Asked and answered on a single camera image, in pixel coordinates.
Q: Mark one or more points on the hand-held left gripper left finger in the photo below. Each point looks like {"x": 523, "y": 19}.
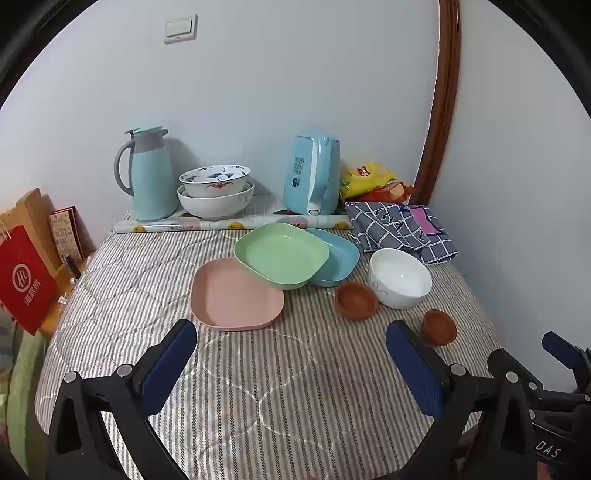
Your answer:
{"x": 168, "y": 364}

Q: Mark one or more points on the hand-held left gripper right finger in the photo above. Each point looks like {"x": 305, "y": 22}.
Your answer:
{"x": 413, "y": 364}

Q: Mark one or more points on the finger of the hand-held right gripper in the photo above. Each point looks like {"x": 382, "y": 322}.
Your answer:
{"x": 561, "y": 402}
{"x": 561, "y": 348}

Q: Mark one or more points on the small brown bowl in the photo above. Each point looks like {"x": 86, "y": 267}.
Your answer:
{"x": 355, "y": 300}
{"x": 438, "y": 327}

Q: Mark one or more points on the plain white bowl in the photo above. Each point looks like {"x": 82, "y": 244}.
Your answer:
{"x": 399, "y": 277}

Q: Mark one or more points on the pink square plate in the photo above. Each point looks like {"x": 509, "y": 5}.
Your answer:
{"x": 231, "y": 295}

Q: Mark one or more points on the blue square plate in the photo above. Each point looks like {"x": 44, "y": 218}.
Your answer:
{"x": 339, "y": 258}

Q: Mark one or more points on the green square plate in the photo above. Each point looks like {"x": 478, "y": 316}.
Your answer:
{"x": 281, "y": 256}

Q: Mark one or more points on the striped quilted bed cover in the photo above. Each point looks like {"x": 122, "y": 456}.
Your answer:
{"x": 277, "y": 392}

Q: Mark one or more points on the rolled fruit-print table cover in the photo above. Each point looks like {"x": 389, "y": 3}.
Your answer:
{"x": 184, "y": 226}

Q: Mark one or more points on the grey checked folded cloth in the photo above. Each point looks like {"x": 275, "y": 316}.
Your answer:
{"x": 392, "y": 226}

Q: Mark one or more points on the green cloth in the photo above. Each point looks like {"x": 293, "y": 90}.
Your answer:
{"x": 25, "y": 392}

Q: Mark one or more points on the red paper bag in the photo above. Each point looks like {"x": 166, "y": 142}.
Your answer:
{"x": 25, "y": 281}

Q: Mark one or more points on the white bowl with grey scrollwork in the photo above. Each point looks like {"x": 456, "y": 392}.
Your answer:
{"x": 214, "y": 205}

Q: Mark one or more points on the patterned brown box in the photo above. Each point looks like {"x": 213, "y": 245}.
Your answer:
{"x": 67, "y": 233}

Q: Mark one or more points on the red chips bag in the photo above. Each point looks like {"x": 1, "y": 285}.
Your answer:
{"x": 392, "y": 191}

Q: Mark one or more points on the teal thermos jug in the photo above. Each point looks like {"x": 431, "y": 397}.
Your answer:
{"x": 150, "y": 180}

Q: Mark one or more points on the white bowl with red-blue print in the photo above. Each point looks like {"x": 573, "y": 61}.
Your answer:
{"x": 214, "y": 180}

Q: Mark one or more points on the yellow chips bag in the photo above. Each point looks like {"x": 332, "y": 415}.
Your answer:
{"x": 367, "y": 177}

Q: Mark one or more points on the brown paper bag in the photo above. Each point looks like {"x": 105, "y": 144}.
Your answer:
{"x": 32, "y": 217}

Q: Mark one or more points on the light blue electric kettle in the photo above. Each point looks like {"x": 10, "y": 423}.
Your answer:
{"x": 309, "y": 180}

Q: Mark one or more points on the brown wooden door frame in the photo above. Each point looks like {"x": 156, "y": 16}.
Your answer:
{"x": 443, "y": 92}

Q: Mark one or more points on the white wall switch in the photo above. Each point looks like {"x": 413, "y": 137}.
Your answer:
{"x": 180, "y": 27}

